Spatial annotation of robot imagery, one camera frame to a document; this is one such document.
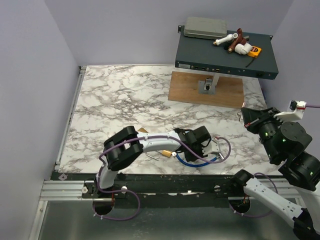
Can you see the wooden board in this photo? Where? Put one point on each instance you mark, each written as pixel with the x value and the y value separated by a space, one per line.
pixel 229 91

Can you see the yellow tape measure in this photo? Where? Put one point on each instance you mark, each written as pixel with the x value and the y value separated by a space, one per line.
pixel 254 52

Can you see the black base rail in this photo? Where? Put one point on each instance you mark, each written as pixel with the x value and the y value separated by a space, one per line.
pixel 167 191

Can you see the white pipe with brass end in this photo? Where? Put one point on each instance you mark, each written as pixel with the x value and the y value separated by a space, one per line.
pixel 227 39

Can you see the blue rack network switch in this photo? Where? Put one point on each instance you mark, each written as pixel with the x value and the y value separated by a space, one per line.
pixel 201 55

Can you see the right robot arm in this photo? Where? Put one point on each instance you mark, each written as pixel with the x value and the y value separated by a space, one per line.
pixel 285 141

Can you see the grey plastic case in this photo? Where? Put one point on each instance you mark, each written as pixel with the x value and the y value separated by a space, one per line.
pixel 205 28

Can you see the brass padlock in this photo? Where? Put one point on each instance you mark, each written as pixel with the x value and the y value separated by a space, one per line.
pixel 142 130
pixel 165 153

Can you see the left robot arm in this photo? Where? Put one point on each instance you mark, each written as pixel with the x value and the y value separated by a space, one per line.
pixel 123 148

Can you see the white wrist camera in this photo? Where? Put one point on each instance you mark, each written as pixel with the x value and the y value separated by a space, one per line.
pixel 212 148
pixel 293 110

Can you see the grey metal socket bracket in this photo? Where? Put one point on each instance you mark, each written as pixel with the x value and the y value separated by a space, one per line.
pixel 206 87

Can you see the white pipe elbow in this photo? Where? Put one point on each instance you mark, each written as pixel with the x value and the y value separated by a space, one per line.
pixel 243 49

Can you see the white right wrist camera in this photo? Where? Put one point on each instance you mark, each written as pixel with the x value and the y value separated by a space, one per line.
pixel 293 110

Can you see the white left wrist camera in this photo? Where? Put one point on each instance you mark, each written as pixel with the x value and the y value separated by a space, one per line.
pixel 212 148

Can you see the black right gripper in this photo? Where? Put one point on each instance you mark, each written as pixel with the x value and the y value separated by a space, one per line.
pixel 250 115

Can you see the brown pipe fitting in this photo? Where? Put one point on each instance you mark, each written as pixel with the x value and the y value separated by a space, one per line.
pixel 240 39

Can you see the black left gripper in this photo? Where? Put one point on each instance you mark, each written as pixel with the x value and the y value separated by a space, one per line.
pixel 189 158

